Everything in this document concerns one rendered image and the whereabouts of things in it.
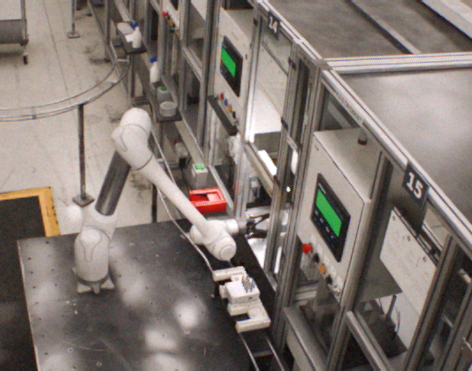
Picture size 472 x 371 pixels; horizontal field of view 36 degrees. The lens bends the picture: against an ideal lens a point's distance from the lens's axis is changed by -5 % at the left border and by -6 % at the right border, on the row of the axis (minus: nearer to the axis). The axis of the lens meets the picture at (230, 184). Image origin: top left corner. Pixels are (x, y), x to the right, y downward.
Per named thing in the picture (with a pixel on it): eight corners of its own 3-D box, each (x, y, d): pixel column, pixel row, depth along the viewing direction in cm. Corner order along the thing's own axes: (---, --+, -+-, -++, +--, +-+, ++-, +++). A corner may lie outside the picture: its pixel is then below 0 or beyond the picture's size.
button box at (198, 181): (190, 183, 384) (191, 163, 378) (205, 181, 387) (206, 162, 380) (194, 192, 378) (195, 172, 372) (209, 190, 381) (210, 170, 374)
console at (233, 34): (208, 91, 370) (215, 7, 343) (262, 87, 378) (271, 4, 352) (235, 135, 338) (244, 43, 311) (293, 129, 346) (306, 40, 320)
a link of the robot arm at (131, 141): (153, 160, 311) (156, 142, 322) (125, 130, 302) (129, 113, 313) (129, 175, 315) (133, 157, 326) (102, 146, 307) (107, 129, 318)
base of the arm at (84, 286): (79, 299, 340) (78, 291, 337) (71, 268, 357) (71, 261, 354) (116, 294, 346) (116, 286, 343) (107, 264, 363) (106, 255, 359)
